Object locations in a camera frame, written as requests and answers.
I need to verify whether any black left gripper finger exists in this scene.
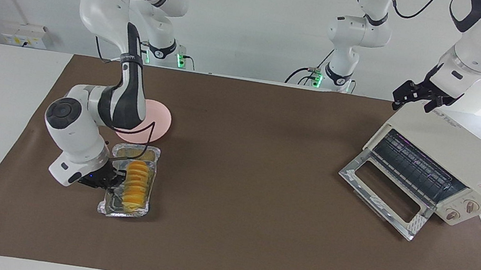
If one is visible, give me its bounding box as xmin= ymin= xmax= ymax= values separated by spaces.
xmin=390 ymin=79 xmax=422 ymax=115
xmin=423 ymin=93 xmax=448 ymax=117

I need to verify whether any sliced orange bread loaf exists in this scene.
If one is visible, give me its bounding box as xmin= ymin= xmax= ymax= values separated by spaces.
xmin=120 ymin=158 xmax=156 ymax=216

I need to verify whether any aluminium foil tray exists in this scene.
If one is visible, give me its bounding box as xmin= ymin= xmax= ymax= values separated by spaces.
xmin=96 ymin=139 xmax=162 ymax=223

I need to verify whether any white toaster oven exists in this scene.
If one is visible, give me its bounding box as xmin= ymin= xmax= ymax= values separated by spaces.
xmin=353 ymin=96 xmax=481 ymax=231

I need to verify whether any glass oven door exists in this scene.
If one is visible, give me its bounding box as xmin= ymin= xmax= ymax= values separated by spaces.
xmin=330 ymin=147 xmax=444 ymax=245

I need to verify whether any pink round plate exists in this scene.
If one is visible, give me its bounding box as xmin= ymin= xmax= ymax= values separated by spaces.
xmin=114 ymin=95 xmax=175 ymax=148

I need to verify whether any brown table mat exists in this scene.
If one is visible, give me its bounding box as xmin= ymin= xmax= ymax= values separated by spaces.
xmin=0 ymin=42 xmax=481 ymax=270

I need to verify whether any metal oven wire rack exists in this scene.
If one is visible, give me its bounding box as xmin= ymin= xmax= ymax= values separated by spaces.
xmin=365 ymin=127 xmax=473 ymax=209

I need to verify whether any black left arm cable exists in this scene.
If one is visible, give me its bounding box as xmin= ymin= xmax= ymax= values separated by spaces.
xmin=389 ymin=0 xmax=440 ymax=23

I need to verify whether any black arm base cable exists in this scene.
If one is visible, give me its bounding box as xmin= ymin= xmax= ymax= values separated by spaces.
xmin=181 ymin=54 xmax=197 ymax=71
xmin=284 ymin=42 xmax=335 ymax=90

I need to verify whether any black velcro cable strap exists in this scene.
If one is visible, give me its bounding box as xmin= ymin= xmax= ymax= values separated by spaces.
xmin=117 ymin=52 xmax=144 ymax=69

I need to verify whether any white wall socket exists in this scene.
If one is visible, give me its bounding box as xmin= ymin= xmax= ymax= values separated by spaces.
xmin=1 ymin=21 xmax=50 ymax=51

